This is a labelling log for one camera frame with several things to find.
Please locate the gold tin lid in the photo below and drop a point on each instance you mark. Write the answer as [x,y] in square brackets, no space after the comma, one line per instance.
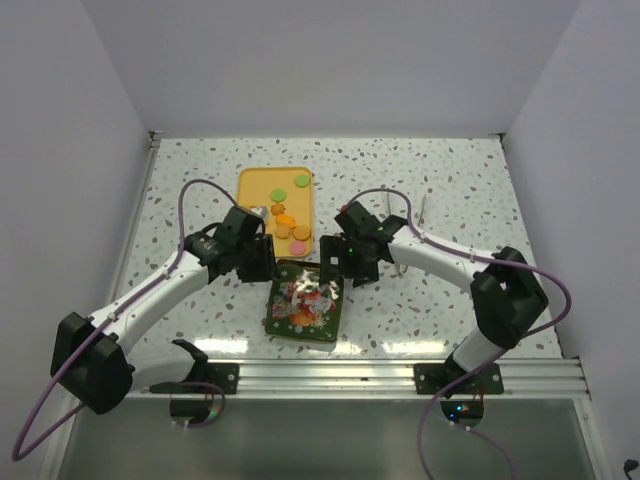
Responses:
[300,307]

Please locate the pink round cookie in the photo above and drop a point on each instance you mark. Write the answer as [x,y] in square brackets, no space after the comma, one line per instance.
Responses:
[297,247]

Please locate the black mounting bracket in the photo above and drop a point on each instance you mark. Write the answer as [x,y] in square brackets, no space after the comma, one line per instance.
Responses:
[430,378]
[224,375]

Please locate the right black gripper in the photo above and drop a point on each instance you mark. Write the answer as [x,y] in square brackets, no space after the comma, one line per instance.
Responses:
[332,246]

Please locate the tan flower cookie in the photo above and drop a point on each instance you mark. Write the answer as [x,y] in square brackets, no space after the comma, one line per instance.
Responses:
[282,231]
[277,209]

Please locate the green round cookie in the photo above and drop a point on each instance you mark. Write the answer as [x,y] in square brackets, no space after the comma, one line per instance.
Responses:
[278,195]
[302,180]

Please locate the left black mounting bracket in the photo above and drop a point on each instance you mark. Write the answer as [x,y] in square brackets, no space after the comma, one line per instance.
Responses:
[224,375]

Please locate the metal serving tongs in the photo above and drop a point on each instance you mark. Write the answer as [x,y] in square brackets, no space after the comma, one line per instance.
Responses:
[406,235]

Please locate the round tan biscuit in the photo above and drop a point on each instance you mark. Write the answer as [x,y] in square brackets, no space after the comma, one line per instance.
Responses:
[301,232]

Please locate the orange fish cookie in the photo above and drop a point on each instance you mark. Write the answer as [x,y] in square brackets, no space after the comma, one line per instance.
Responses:
[284,219]

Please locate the aluminium frame rail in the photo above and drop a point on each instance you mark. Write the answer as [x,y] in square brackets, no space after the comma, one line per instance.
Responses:
[393,380]

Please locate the right black mounting bracket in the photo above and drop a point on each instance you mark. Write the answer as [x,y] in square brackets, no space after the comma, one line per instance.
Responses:
[430,378]

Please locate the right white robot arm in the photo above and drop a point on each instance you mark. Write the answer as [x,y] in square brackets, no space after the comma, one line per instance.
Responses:
[506,296]

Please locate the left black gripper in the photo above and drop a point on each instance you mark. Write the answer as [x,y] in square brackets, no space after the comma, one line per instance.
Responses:
[267,269]

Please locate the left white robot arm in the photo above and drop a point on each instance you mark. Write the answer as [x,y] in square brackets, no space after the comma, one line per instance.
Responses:
[90,358]

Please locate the yellow plastic tray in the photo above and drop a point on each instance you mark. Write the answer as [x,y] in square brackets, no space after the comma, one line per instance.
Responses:
[287,195]

